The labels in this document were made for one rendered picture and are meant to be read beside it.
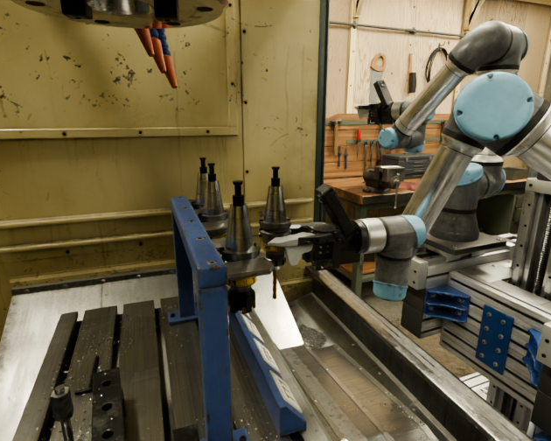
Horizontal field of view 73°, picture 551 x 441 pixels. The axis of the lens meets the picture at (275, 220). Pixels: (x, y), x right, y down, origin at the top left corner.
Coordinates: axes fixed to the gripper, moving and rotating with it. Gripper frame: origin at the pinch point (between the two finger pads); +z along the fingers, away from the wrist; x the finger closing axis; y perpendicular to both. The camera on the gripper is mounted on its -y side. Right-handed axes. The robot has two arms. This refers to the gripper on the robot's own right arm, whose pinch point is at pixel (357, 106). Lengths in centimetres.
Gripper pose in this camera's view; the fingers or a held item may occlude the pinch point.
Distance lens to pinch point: 173.8
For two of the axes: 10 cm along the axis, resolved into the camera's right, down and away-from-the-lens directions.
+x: 7.9, -2.9, 5.3
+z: -6.0, -2.2, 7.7
